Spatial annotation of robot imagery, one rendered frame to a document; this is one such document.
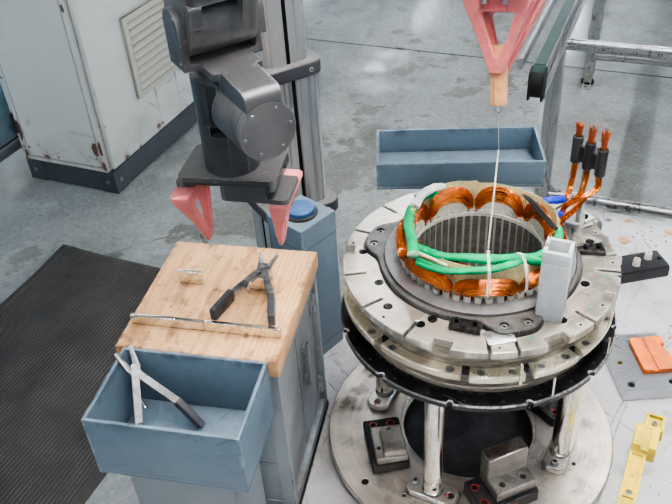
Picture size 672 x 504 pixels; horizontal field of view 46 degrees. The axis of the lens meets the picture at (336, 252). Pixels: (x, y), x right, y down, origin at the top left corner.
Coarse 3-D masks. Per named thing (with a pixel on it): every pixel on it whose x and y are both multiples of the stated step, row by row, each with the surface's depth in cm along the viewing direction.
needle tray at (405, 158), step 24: (384, 144) 127; (408, 144) 127; (432, 144) 127; (456, 144) 126; (480, 144) 126; (504, 144) 126; (528, 144) 126; (384, 168) 118; (408, 168) 118; (432, 168) 117; (456, 168) 117; (480, 168) 117; (504, 168) 117; (528, 168) 116
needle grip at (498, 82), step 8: (496, 48) 79; (496, 56) 79; (504, 72) 79; (496, 80) 79; (504, 80) 80; (496, 88) 80; (504, 88) 80; (496, 96) 80; (504, 96) 80; (496, 104) 80; (504, 104) 80
